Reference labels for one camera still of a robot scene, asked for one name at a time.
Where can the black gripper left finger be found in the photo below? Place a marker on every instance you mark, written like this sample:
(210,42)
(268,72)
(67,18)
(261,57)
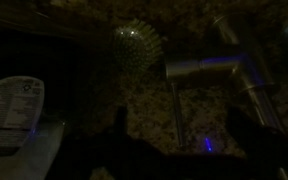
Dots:
(120,120)

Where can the white bottle with label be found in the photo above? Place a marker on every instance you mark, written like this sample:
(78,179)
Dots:
(14,113)

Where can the steel kitchen faucet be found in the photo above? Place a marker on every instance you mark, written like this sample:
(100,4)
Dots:
(250,73)

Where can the thin steel tap lever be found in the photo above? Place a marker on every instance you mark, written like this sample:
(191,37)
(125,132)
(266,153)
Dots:
(178,116)

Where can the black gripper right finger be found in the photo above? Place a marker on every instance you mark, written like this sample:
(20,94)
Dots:
(242,128)

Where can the spiky round dish brush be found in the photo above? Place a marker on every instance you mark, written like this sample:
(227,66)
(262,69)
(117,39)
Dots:
(136,45)

